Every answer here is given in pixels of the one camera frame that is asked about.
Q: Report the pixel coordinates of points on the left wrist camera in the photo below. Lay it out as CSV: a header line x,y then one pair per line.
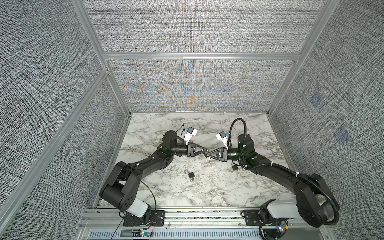
x,y
190,132

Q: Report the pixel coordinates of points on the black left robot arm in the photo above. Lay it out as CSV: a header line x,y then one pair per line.
x,y
121,187

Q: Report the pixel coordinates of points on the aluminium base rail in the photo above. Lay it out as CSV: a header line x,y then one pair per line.
x,y
175,217

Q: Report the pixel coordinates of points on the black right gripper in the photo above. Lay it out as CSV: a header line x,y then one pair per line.
x,y
225,154

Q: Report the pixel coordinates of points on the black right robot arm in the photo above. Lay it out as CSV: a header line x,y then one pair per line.
x,y
315,202

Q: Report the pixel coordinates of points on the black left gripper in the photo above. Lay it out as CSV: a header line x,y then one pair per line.
x,y
190,152

